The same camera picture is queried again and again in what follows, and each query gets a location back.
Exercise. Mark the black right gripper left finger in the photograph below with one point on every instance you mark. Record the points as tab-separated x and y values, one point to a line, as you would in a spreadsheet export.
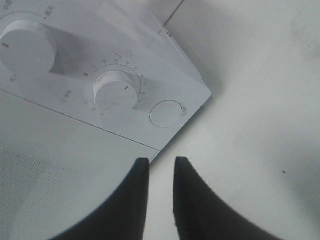
123	215

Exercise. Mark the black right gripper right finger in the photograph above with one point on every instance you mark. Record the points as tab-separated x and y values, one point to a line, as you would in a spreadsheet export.
201	215

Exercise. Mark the white microwave door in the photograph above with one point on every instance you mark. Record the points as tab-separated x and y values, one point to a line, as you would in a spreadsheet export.
54	170

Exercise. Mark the white lower timer knob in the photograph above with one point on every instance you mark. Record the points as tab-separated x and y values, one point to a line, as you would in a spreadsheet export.
115	90

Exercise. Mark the white microwave oven body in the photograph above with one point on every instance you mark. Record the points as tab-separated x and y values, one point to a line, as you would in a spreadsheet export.
97	36

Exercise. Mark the white upper power knob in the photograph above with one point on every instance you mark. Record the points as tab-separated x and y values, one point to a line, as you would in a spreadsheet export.
28	48

